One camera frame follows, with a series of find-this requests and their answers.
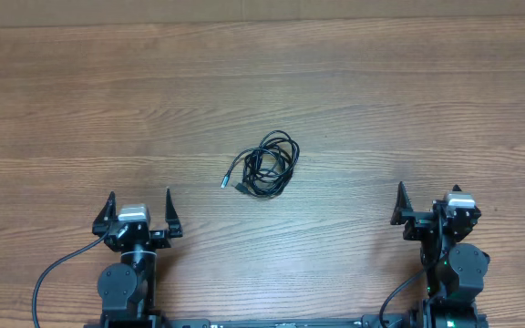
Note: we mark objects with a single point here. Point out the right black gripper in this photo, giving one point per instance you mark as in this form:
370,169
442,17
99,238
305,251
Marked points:
416,222

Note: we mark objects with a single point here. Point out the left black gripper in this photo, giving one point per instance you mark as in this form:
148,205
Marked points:
161,239

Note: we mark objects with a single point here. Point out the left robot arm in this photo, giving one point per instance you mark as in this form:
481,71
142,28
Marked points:
127,288

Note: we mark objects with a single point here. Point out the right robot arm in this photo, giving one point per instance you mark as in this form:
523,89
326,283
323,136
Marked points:
455,270

